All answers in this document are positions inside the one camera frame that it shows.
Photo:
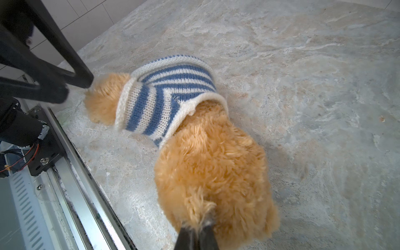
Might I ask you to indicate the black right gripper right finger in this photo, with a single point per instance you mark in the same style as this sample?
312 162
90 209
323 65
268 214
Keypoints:
207 239

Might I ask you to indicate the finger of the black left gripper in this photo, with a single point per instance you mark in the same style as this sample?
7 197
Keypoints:
50 88
41 18

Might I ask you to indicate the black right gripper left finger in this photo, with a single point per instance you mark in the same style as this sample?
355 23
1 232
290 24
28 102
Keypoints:
187 239

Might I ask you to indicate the blue white striped sweater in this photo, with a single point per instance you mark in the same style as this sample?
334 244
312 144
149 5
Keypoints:
159 95

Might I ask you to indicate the brown teddy bear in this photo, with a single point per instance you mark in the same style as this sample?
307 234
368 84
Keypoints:
209 170

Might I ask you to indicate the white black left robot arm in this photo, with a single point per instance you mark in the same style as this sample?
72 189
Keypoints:
18 18

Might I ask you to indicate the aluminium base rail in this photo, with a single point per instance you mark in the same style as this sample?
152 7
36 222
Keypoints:
49 200

